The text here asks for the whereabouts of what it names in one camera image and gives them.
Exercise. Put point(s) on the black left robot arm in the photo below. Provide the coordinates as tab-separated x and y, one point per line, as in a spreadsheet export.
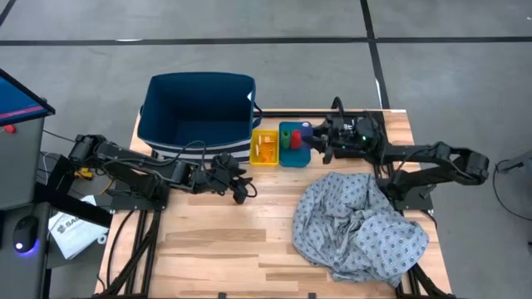
124	155

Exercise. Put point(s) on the teal plastic tray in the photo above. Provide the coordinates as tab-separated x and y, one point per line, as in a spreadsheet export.
295	160

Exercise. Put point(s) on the small red tag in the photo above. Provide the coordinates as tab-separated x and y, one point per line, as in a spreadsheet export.
9	129

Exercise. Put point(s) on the black aluminium frame rail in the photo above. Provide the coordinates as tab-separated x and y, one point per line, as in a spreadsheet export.
299	114

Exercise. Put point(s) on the grey side desk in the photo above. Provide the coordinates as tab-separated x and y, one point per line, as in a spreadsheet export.
16	274

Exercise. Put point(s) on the black computer mouse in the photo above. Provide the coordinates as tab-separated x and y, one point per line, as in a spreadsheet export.
25	232

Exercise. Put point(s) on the green bandage roll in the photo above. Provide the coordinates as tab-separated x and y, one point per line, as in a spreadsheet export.
285	140

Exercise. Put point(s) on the navy fabric basket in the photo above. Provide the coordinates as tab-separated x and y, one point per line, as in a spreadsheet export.
195	108

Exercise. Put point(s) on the computer monitor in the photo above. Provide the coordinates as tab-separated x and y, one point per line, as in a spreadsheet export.
16	101

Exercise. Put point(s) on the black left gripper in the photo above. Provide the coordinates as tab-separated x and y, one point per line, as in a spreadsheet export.
216	178

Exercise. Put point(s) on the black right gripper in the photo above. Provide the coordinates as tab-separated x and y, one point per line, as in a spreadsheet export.
357	143

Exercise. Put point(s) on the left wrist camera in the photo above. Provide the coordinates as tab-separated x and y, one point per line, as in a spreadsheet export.
226	160

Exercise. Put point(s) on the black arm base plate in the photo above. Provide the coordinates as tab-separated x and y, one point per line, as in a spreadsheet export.
124	201
420	203

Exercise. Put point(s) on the blue bandage roll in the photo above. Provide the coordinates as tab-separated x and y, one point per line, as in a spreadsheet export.
306	133

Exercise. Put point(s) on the red bandage roll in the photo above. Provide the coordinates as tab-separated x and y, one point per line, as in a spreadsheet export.
296	141

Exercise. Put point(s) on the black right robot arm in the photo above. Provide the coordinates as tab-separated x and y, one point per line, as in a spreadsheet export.
436	151

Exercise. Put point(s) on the orange pill bottle pack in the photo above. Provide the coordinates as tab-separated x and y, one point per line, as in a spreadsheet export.
267	155

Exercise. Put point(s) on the yellow plastic tray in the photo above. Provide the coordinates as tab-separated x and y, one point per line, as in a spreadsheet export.
252	147

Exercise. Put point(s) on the white paper booklet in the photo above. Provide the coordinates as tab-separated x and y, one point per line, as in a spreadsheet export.
75	234

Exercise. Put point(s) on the black aluminium frame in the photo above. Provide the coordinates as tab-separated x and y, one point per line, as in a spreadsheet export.
385	166
148	270

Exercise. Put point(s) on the grey patterned hospital gown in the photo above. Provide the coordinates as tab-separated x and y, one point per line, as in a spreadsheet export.
353	224

